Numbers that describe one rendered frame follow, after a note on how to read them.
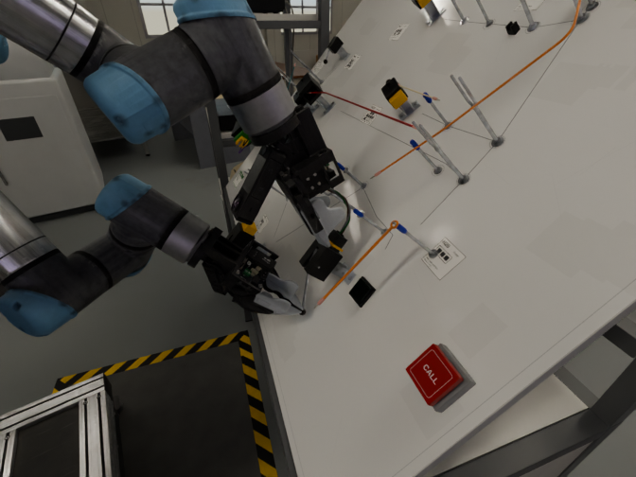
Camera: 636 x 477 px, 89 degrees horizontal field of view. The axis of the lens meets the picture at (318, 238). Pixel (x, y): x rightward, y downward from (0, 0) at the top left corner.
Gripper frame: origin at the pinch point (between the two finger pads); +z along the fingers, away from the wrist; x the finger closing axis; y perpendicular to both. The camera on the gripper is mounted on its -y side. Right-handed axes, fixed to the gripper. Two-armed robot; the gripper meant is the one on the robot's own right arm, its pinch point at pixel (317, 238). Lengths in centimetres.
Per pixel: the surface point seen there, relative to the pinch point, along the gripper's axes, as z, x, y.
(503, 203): 0.7, -15.7, 22.7
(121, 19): -97, 634, -23
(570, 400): 51, -26, 26
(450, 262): 5.1, -15.4, 13.0
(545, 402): 49, -24, 21
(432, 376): 6.9, -25.8, 0.7
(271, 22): -25, 88, 34
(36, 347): 51, 127, -144
